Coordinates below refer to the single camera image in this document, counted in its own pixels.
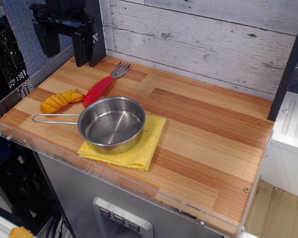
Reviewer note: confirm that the dark grey right post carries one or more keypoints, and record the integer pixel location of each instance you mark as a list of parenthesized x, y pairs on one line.
[(285, 81)]

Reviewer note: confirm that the dark grey post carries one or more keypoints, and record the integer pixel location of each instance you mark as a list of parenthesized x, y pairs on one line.
[(285, 81), (99, 52)]

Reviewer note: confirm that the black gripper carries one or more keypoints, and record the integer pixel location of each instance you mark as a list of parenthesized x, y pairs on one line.
[(56, 17)]

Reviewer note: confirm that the red handled metal fork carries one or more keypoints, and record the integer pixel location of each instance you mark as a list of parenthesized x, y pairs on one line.
[(96, 91)]

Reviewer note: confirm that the black crate with cables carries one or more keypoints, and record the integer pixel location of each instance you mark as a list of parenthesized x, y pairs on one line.
[(13, 71)]

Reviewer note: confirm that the silver button panel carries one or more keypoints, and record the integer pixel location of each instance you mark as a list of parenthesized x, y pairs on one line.
[(115, 221)]

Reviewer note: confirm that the orange plush toy bottom corner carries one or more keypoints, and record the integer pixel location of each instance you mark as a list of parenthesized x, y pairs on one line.
[(20, 232)]

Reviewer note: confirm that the dark grey left post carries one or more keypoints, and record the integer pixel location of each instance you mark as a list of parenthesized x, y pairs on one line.
[(99, 52)]

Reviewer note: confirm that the stainless steel pot with handle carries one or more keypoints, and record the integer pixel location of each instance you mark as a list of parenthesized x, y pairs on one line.
[(111, 125)]

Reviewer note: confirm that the stainless steel cabinet front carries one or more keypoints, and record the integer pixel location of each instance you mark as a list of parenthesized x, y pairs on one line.
[(76, 185)]

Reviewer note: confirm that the yellow folded napkin cloth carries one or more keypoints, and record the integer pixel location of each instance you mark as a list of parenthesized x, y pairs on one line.
[(138, 157)]

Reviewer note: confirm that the clear acrylic table guard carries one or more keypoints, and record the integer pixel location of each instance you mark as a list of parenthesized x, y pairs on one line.
[(209, 153)]

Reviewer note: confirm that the white ribbed appliance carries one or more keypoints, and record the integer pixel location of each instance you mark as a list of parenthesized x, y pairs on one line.
[(280, 163)]

